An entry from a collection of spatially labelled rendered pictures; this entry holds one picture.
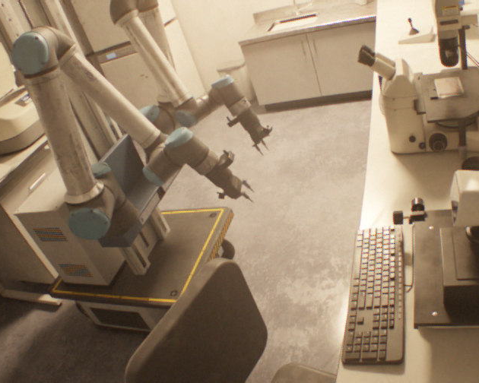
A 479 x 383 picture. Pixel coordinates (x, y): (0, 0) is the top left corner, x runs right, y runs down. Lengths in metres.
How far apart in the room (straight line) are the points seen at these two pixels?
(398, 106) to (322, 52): 2.24
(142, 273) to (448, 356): 1.54
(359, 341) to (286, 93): 3.09
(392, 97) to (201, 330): 0.95
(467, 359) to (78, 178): 1.23
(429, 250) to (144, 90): 3.58
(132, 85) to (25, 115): 1.74
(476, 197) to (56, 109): 1.16
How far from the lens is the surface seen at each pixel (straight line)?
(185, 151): 1.37
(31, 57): 1.32
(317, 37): 3.61
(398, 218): 1.15
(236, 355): 1.11
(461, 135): 1.45
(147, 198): 1.85
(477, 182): 0.87
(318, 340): 1.94
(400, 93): 1.44
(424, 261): 1.01
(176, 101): 1.76
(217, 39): 4.51
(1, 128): 2.81
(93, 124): 1.98
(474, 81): 1.57
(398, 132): 1.51
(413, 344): 0.99
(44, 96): 1.35
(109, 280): 2.17
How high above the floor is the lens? 1.58
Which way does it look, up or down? 33 degrees down
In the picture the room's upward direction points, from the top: 21 degrees counter-clockwise
